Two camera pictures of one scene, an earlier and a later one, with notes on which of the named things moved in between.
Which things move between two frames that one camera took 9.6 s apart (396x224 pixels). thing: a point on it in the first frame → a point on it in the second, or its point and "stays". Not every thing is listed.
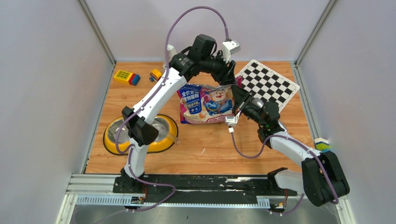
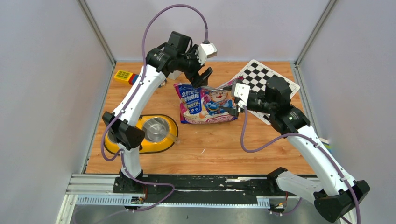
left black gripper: (226, 76) → (195, 78)
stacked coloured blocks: (322, 145) stays
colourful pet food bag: (205, 103) stays
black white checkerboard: (261, 82) stays
